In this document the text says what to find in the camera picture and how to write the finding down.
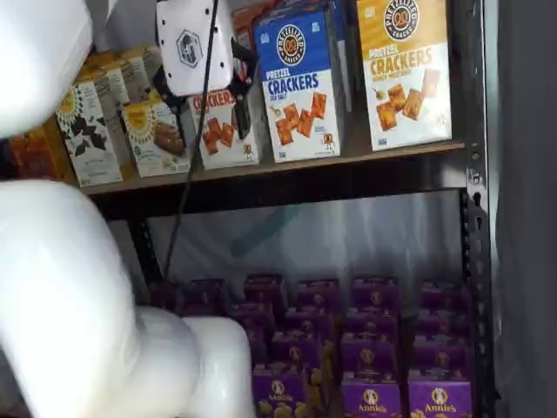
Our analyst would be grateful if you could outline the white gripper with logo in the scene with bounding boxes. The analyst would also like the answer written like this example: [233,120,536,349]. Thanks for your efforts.
[151,0,261,141]

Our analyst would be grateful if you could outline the orange white pretzel crackers box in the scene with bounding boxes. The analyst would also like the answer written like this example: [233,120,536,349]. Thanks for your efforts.
[232,4,258,32]
[186,25,265,172]

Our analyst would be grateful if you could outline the yellow white baking mix box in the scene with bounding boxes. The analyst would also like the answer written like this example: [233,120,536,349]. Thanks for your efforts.
[117,44,163,104]
[82,51,131,131]

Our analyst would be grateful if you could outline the blue white pretzel crackers box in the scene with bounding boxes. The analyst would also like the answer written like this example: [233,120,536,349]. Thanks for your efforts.
[328,0,355,115]
[253,2,348,164]

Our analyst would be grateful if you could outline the white sunflower dark cracker box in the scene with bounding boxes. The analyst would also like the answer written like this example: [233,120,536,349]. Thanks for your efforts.
[55,79,126,189]

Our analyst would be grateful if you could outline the wooden shelf board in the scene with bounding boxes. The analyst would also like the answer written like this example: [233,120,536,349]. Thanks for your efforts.
[80,140,466,196]

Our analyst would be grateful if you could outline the orange brown snack box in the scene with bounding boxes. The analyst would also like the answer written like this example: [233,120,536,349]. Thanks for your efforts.
[7,124,70,183]

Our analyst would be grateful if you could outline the yellow white pretzel crackers box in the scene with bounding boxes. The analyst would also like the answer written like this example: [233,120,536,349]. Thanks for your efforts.
[355,0,453,152]

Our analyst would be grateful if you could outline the purple Annie's snack box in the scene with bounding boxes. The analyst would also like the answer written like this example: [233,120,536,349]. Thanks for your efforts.
[297,278,341,310]
[412,335,474,381]
[340,334,399,381]
[416,307,474,340]
[407,377,474,418]
[242,273,287,306]
[271,331,322,371]
[419,280,474,313]
[350,275,399,311]
[227,301,276,333]
[243,327,270,367]
[252,365,309,418]
[149,281,180,311]
[341,377,404,418]
[285,306,337,336]
[345,307,399,339]
[179,278,228,315]

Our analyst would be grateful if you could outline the translucent plastic sheet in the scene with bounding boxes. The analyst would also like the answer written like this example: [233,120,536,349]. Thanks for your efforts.
[108,189,470,306]

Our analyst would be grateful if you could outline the black metal shelving rack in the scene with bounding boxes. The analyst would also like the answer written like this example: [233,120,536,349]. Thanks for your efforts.
[86,0,501,418]

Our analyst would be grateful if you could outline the black cable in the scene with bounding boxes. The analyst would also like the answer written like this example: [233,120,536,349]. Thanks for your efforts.
[163,0,221,280]

